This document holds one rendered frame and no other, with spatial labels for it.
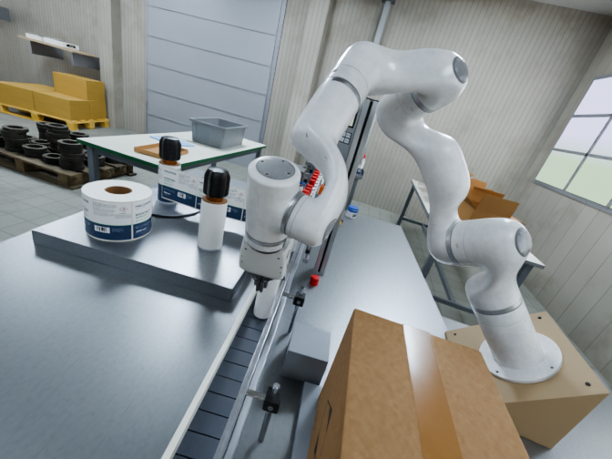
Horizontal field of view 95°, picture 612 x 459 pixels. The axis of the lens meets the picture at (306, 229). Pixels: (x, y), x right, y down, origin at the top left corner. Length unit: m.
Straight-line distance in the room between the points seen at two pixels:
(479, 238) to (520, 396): 0.41
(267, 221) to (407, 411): 0.33
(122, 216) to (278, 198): 0.73
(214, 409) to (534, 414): 0.75
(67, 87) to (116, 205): 6.11
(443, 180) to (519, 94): 4.81
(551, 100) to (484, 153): 1.03
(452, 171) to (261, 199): 0.46
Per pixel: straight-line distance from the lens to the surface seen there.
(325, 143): 0.50
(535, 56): 5.59
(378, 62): 0.66
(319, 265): 1.14
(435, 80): 0.68
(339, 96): 0.57
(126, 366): 0.80
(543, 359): 1.01
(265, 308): 0.80
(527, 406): 0.96
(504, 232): 0.75
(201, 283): 0.95
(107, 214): 1.09
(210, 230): 1.03
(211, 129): 3.08
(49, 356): 0.86
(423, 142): 0.74
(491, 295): 0.84
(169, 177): 1.34
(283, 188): 0.42
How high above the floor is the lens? 1.45
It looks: 24 degrees down
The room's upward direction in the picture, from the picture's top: 15 degrees clockwise
